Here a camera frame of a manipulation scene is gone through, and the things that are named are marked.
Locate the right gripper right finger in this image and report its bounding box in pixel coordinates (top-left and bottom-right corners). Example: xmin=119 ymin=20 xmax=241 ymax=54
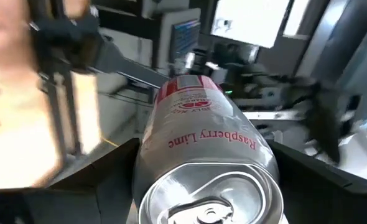
xmin=266 ymin=139 xmax=367 ymax=224

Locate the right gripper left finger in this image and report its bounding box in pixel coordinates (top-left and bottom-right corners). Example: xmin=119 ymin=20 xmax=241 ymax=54
xmin=0 ymin=137 xmax=141 ymax=224

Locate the bright white monitor screen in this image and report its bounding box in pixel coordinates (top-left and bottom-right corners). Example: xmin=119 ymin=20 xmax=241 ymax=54
xmin=210 ymin=0 xmax=292 ymax=49

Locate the white and pink soda can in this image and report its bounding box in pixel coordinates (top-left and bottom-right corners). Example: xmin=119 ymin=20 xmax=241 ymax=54
xmin=131 ymin=74 xmax=286 ymax=224

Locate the monitor with blue screen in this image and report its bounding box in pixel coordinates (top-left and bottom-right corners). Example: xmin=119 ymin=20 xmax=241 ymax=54
xmin=170 ymin=19 xmax=202 ymax=65

